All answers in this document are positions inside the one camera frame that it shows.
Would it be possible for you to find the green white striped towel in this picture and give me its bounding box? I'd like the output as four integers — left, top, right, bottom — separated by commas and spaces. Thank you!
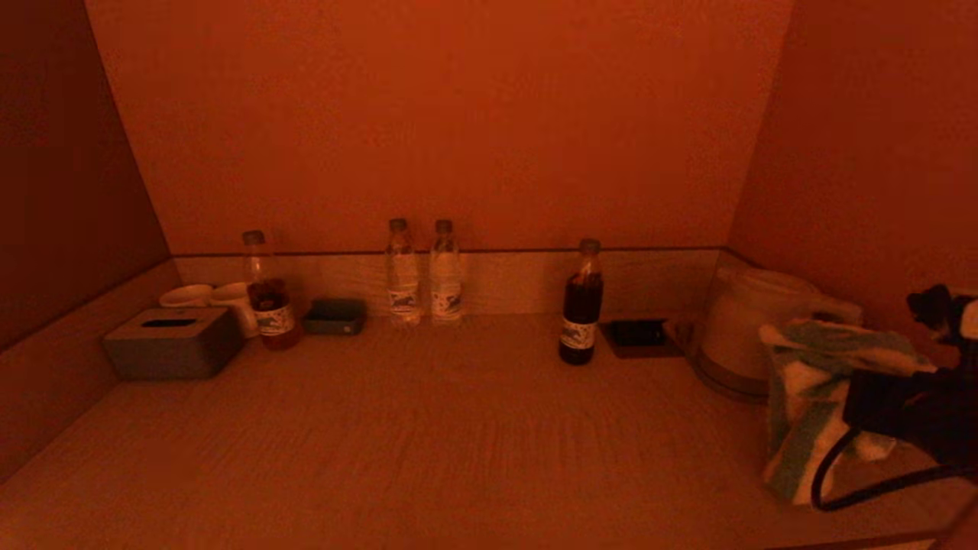
760, 319, 938, 506

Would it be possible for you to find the white electric kettle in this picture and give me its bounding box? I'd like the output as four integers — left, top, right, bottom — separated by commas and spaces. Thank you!
699, 267, 866, 383

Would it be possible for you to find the brown square coaster tray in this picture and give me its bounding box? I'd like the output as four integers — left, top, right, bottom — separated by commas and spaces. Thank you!
598, 319, 683, 359

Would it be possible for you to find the small black box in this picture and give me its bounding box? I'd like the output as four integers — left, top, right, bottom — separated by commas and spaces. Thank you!
607, 319, 667, 348

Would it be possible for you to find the full dark tea bottle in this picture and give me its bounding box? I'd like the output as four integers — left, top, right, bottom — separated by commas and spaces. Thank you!
559, 238, 604, 366

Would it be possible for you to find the clear water bottle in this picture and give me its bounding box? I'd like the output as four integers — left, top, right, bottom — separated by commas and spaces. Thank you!
429, 219, 464, 326
385, 218, 422, 327

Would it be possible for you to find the small blue plastic tray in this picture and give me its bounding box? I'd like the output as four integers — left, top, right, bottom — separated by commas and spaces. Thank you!
303, 299, 367, 336

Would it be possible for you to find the half-full amber tea bottle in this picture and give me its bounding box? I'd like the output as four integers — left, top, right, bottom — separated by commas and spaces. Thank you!
241, 230, 303, 351

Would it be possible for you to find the white ceramic cup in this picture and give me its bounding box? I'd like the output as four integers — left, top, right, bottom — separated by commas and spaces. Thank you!
159, 284, 215, 309

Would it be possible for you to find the grey-blue tissue box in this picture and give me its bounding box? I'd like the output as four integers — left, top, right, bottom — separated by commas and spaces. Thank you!
102, 307, 245, 381

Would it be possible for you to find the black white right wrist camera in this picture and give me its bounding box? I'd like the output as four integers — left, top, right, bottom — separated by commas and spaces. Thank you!
906, 284, 978, 346

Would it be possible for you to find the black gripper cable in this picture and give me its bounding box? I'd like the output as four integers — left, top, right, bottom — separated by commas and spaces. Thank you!
810, 426, 978, 513

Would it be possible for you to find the white ceramic mug with handle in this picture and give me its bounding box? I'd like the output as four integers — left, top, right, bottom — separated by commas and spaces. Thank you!
210, 282, 262, 339

